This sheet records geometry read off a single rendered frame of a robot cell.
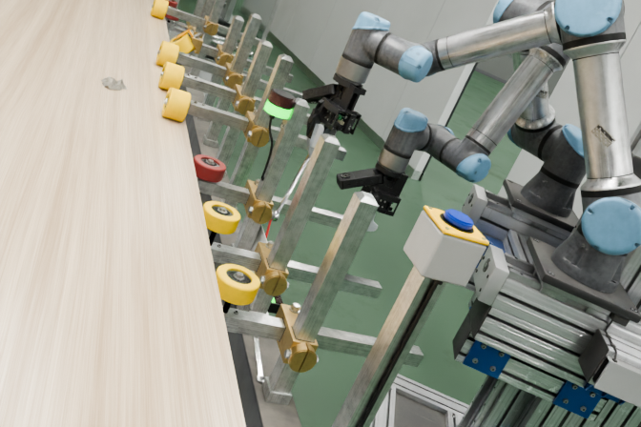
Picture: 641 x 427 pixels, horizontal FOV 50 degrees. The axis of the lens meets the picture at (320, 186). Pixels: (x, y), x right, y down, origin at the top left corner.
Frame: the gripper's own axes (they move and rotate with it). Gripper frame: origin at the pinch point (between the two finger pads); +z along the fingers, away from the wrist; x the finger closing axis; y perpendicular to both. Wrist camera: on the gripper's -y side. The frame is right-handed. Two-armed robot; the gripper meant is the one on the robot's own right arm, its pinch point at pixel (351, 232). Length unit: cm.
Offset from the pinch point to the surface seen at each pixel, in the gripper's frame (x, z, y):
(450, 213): -80, -41, -29
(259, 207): -8.6, -3.8, -28.9
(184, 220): -33, -8, -50
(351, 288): -26.5, 2.0, -7.5
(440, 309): 123, 83, 129
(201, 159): 0.5, -7.9, -43.7
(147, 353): -75, -8, -58
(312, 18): 634, 27, 160
